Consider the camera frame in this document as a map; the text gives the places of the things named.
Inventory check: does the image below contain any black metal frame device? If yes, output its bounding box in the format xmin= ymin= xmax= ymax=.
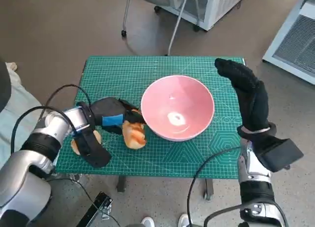
xmin=76 ymin=191 xmax=114 ymax=227

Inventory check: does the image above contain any person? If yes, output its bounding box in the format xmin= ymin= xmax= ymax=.
xmin=0 ymin=61 xmax=45 ymax=163

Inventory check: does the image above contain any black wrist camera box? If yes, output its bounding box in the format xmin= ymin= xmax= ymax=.
xmin=73 ymin=128 xmax=112 ymax=168
xmin=253 ymin=135 xmax=304 ymax=173

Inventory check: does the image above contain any white shoe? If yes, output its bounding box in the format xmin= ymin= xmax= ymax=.
xmin=178 ymin=213 xmax=194 ymax=227
xmin=141 ymin=216 xmax=156 ymax=227

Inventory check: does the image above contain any white cabinet with mesh panel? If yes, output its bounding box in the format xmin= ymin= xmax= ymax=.
xmin=157 ymin=0 xmax=251 ymax=32

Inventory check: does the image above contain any green cutting mat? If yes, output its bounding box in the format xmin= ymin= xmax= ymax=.
xmin=53 ymin=56 xmax=247 ymax=180

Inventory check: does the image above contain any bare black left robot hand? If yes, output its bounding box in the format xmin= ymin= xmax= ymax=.
xmin=91 ymin=97 xmax=146 ymax=135

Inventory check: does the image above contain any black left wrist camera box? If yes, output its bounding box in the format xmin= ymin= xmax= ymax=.
xmin=73 ymin=128 xmax=112 ymax=168

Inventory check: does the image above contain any long black robot cable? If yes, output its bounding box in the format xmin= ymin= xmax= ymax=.
xmin=187 ymin=145 xmax=241 ymax=227

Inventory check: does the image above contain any round toy bread bun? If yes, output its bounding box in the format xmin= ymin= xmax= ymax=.
xmin=70 ymin=130 xmax=103 ymax=155

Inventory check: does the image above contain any long braided toy bread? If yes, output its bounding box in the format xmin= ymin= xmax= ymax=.
xmin=122 ymin=108 xmax=148 ymax=149

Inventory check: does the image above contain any white unit with grille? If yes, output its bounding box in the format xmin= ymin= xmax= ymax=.
xmin=262 ymin=0 xmax=315 ymax=85

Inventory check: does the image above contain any pink bowl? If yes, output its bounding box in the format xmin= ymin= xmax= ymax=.
xmin=140 ymin=75 xmax=215 ymax=142

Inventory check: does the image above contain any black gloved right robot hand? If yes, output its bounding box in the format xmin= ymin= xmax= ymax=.
xmin=214 ymin=58 xmax=270 ymax=134

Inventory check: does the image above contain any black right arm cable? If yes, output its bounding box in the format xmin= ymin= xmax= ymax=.
xmin=204 ymin=198 xmax=287 ymax=227

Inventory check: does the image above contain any dark table leg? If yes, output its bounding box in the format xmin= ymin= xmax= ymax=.
xmin=203 ymin=179 xmax=214 ymax=200
xmin=117 ymin=175 xmax=127 ymax=193

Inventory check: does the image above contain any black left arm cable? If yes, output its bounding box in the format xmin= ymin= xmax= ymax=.
xmin=10 ymin=106 xmax=79 ymax=151
xmin=44 ymin=83 xmax=92 ymax=109

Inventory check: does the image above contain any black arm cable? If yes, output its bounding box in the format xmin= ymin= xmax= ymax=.
xmin=44 ymin=83 xmax=92 ymax=109
xmin=10 ymin=106 xmax=79 ymax=151
xmin=204 ymin=198 xmax=287 ymax=227

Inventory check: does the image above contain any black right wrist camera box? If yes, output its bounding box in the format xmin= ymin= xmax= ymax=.
xmin=253 ymin=135 xmax=304 ymax=173

